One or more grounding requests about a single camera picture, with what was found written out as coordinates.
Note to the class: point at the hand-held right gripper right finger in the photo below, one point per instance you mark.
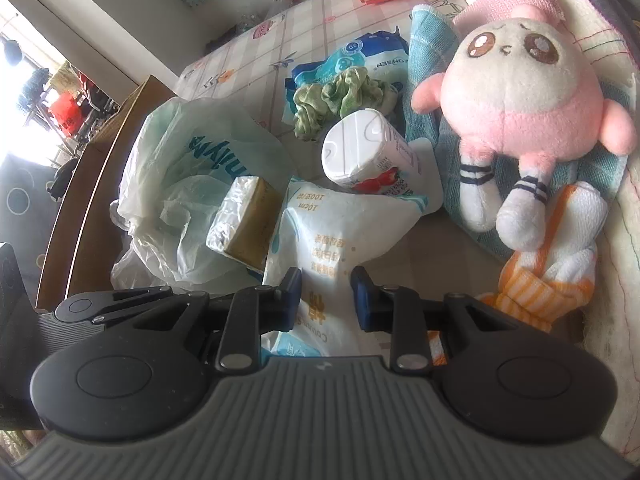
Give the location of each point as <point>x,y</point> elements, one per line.
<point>362,305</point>

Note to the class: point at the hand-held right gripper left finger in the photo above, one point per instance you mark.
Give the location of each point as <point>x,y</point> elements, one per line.
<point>292,296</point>

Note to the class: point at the white blue carton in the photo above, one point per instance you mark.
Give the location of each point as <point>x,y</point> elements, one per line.
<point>330,230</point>

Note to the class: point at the yellow tissue pack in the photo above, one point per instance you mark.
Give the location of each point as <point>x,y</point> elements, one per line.
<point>250,230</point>

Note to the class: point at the cardboard box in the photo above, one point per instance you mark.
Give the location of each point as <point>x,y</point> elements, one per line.
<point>100,170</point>

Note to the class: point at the white plastic wrapper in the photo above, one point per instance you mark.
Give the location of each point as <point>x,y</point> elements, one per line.
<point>431,180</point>

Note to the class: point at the white yogurt cup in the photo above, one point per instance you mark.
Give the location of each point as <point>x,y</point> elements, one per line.
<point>360,145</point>

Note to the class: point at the green tie-dye scrunchie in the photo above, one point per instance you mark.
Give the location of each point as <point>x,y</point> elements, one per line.
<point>345,90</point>

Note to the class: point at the orange striped white towel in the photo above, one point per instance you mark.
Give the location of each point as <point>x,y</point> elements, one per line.
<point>570,220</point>

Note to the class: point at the blue white wipes packet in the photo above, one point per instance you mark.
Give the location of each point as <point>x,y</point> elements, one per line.
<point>370,50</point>

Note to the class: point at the pink plush toy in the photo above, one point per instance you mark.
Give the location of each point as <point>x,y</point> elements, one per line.
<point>515,90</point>

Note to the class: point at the teal checked towel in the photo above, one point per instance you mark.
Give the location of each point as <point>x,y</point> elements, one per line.
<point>430,35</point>

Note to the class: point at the dark cloth with circles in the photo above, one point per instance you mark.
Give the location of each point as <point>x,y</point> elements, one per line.
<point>25,210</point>

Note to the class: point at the white plastic bag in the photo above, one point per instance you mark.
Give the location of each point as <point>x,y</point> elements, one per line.
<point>165,175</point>

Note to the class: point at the red shopping bag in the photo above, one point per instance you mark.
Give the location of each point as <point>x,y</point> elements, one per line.
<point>65,112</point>

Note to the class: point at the wheelchair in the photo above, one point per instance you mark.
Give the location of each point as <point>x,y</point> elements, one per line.
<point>97,105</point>

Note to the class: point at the blue hanging garment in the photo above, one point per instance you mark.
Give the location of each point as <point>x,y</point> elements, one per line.
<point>35,85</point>

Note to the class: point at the plaid printed bed mat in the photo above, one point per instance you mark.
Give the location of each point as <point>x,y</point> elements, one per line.
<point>320,20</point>

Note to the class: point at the white checked blanket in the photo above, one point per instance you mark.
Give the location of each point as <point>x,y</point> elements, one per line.
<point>600,50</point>

